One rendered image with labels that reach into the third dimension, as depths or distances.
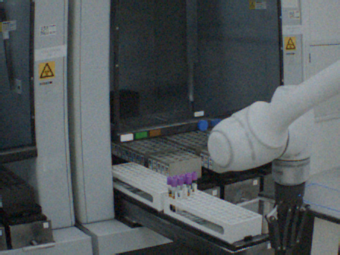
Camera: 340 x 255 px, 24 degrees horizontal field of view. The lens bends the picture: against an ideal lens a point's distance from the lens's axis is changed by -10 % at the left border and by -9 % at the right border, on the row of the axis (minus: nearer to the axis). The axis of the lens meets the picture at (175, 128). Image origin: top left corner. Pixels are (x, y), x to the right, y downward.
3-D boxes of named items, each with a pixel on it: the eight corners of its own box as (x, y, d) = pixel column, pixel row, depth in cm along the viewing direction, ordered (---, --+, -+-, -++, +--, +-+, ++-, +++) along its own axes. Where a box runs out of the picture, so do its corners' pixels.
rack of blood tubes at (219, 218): (162, 217, 220) (162, 195, 218) (194, 209, 225) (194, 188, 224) (230, 247, 196) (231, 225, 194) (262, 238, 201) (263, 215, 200)
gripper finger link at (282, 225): (292, 206, 181) (288, 208, 180) (288, 250, 183) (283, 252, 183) (281, 203, 184) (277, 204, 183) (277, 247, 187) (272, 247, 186)
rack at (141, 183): (105, 187, 245) (103, 166, 244) (133, 181, 251) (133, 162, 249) (159, 215, 221) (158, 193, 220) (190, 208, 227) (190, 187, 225)
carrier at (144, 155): (172, 165, 262) (172, 146, 260) (176, 166, 260) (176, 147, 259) (140, 171, 255) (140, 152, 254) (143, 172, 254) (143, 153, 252)
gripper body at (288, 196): (293, 173, 187) (291, 210, 189) (266, 180, 182) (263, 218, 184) (313, 180, 181) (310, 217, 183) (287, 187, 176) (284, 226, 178)
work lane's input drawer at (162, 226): (95, 206, 249) (92, 177, 247) (133, 199, 256) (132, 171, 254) (242, 282, 190) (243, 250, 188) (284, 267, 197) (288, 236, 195)
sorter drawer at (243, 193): (108, 157, 302) (108, 133, 300) (141, 152, 309) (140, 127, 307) (232, 212, 243) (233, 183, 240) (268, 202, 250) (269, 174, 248)
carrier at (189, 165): (197, 175, 251) (197, 155, 249) (202, 177, 249) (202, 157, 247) (165, 182, 244) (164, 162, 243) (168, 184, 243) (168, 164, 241)
